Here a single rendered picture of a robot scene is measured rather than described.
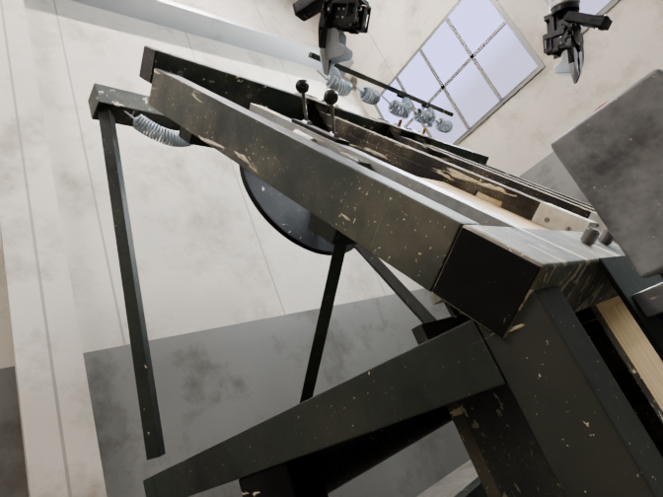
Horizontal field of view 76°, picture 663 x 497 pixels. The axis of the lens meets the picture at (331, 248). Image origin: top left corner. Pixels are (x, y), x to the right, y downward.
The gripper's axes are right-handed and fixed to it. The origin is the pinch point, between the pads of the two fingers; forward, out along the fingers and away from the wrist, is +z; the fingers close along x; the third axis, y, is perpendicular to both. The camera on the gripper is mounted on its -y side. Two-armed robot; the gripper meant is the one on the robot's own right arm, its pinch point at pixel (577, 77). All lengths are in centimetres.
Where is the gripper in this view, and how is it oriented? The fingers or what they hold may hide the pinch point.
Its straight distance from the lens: 144.5
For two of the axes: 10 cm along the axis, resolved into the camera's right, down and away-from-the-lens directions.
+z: 0.7, 10.0, 0.1
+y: -6.5, 0.4, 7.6
